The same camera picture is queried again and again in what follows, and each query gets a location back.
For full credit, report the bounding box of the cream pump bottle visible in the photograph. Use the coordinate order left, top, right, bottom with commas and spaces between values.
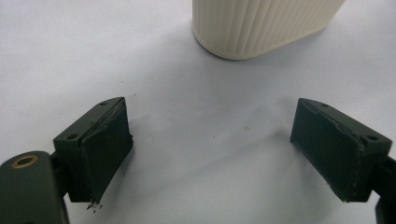
191, 0, 347, 61

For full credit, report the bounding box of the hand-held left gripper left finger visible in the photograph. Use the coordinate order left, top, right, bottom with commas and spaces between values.
50, 96, 134, 206

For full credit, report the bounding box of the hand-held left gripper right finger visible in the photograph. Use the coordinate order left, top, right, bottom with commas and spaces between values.
290, 97, 393, 203

